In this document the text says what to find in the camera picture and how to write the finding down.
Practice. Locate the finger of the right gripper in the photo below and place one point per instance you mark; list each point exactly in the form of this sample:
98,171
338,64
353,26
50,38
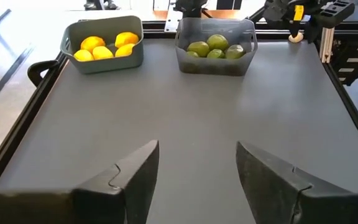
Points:
294,27
313,29

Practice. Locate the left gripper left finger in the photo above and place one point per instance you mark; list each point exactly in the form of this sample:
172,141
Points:
104,205

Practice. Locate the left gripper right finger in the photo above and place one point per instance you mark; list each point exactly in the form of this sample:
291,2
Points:
284,202

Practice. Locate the small pale garlic bulb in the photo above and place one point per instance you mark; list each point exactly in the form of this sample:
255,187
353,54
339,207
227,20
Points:
296,38

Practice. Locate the orange yellow lemon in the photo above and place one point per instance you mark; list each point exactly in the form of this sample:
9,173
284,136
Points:
92,43
126,39

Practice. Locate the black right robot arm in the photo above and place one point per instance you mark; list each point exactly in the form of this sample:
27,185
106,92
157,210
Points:
191,7

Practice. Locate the silver aluminium extrusion bar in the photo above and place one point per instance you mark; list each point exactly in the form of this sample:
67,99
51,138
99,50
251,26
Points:
327,45

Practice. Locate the translucent grey plastic basket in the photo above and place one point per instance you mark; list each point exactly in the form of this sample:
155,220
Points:
213,67

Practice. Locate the dark grey table mat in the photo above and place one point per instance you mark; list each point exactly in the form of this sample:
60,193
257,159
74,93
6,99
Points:
182,109

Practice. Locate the green grey plastic basket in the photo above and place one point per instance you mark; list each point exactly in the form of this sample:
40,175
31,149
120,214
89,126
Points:
104,67

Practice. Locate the black aluminium table frame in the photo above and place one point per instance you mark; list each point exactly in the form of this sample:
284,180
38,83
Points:
28,115

